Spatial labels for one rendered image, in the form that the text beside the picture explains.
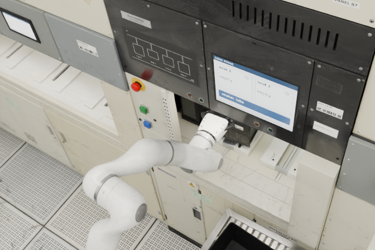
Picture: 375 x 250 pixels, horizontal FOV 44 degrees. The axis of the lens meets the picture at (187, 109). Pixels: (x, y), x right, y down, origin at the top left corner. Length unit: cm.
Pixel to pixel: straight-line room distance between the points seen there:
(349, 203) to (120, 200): 77
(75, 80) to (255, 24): 158
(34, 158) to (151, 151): 216
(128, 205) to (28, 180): 210
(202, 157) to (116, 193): 39
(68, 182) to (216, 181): 146
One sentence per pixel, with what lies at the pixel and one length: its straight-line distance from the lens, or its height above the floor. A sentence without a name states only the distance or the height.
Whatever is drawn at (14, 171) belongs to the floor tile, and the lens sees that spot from 354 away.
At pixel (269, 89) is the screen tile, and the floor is 163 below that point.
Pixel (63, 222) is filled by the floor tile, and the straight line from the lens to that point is 319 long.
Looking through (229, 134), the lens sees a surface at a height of 98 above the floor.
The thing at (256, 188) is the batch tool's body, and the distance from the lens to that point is 210.
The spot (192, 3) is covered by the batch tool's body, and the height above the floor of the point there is 185.
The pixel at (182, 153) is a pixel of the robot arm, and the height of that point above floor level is 136.
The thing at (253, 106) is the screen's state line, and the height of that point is 151.
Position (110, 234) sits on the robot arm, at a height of 139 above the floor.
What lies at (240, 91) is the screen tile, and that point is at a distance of 150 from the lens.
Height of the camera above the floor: 268
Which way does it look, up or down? 50 degrees down
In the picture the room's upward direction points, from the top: 8 degrees counter-clockwise
